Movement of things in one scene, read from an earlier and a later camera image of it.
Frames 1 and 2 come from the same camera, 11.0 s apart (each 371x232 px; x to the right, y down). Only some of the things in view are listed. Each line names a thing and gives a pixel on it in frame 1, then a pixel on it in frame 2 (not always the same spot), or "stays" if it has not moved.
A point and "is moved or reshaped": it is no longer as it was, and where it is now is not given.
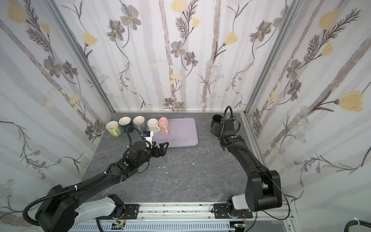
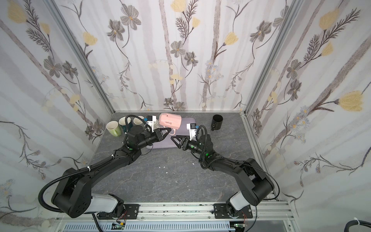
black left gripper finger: [163, 149] → [167, 130]
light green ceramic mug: [113, 128] stays
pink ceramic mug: [164, 124] is moved or reshaped
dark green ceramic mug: [126, 124] stays
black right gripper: [219, 127] → [184, 144]
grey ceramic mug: [138, 122] stays
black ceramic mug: [216, 118] stays
